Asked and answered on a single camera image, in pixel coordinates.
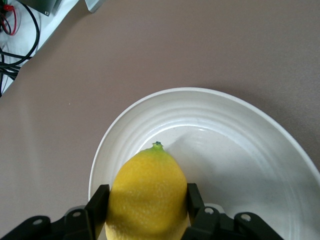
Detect grey metal box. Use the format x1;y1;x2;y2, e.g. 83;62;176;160
16;0;62;17

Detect red cable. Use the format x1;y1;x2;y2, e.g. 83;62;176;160
0;4;20;37

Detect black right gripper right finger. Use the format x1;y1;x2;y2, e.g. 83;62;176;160
183;183;222;240

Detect cream round plate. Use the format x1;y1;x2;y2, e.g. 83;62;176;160
88;86;320;240

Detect yellow lemon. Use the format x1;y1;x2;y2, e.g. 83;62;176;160
104;141;190;240

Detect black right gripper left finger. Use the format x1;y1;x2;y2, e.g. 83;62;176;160
64;184;111;240

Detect black cable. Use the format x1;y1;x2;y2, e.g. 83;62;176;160
0;2;41;66
0;63;22;96

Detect silver metal bracket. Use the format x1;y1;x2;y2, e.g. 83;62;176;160
84;0;102;13

